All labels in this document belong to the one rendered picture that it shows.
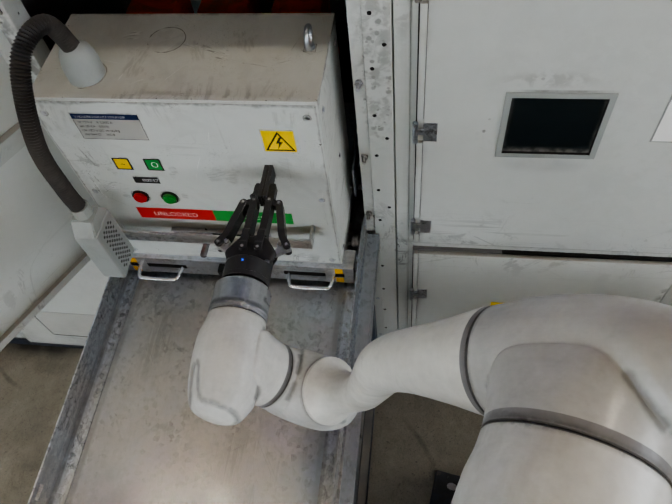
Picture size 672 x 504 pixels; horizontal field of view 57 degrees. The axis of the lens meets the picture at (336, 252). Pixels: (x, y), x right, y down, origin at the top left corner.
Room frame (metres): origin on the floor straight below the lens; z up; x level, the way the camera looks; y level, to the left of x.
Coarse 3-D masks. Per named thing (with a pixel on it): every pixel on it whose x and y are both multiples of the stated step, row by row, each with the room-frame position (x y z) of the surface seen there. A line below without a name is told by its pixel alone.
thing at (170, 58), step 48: (96, 48) 0.94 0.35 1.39; (144, 48) 0.92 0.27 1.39; (192, 48) 0.90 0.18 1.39; (240, 48) 0.88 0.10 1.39; (288, 48) 0.86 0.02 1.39; (336, 48) 0.91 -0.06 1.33; (48, 96) 0.83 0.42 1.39; (96, 96) 0.81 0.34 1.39; (144, 96) 0.79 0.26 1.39; (192, 96) 0.77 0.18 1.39; (240, 96) 0.75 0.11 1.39; (288, 96) 0.74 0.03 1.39; (336, 96) 0.86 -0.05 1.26; (336, 144) 0.81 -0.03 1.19; (336, 192) 0.76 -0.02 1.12
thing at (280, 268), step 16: (144, 256) 0.82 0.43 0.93; (160, 256) 0.81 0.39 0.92; (176, 256) 0.81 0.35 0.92; (192, 256) 0.80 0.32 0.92; (352, 256) 0.73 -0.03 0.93; (176, 272) 0.80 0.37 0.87; (192, 272) 0.79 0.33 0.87; (208, 272) 0.78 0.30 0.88; (272, 272) 0.74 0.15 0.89; (304, 272) 0.73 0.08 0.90; (320, 272) 0.71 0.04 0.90; (352, 272) 0.70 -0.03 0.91
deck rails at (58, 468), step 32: (128, 288) 0.79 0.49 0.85; (352, 288) 0.69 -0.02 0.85; (96, 320) 0.69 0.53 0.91; (352, 320) 0.58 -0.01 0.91; (96, 352) 0.63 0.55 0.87; (352, 352) 0.54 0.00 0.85; (96, 384) 0.56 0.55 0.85; (64, 416) 0.48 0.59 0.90; (64, 448) 0.43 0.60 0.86; (64, 480) 0.37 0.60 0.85; (320, 480) 0.29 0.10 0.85
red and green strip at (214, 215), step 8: (144, 208) 0.81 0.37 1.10; (152, 208) 0.81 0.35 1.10; (160, 208) 0.80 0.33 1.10; (168, 208) 0.80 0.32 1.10; (144, 216) 0.81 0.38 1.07; (152, 216) 0.81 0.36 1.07; (160, 216) 0.81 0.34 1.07; (168, 216) 0.80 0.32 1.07; (176, 216) 0.80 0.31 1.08; (184, 216) 0.79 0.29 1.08; (192, 216) 0.79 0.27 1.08; (200, 216) 0.78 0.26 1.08; (208, 216) 0.78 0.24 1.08; (216, 216) 0.77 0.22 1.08; (224, 216) 0.77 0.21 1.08; (288, 216) 0.74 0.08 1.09
